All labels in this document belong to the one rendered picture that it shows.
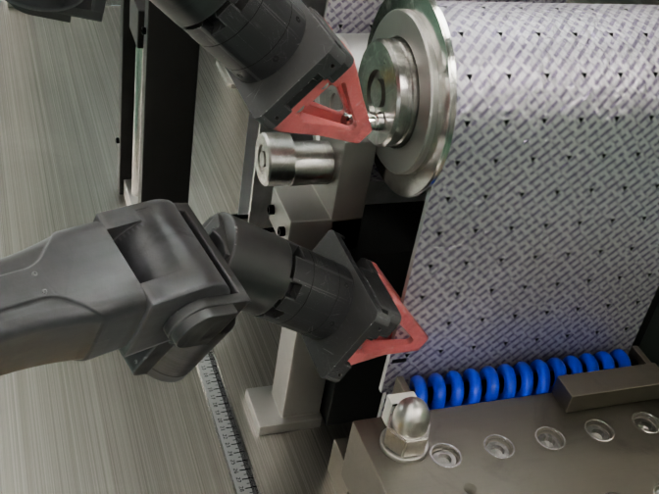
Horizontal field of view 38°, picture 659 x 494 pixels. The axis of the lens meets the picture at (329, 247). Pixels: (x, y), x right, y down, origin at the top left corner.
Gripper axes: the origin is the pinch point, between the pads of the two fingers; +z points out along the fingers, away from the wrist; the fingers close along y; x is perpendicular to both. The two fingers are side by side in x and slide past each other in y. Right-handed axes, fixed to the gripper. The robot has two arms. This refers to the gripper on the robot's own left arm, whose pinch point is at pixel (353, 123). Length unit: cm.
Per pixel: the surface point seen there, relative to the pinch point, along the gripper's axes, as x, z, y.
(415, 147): 2.1, 2.7, 3.0
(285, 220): -9.4, 5.2, -3.5
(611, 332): 2.9, 30.9, 5.9
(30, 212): -38, 10, -40
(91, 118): -31, 17, -61
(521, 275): 1.0, 17.8, 5.3
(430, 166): 2.1, 3.3, 4.8
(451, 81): 6.8, -0.7, 4.5
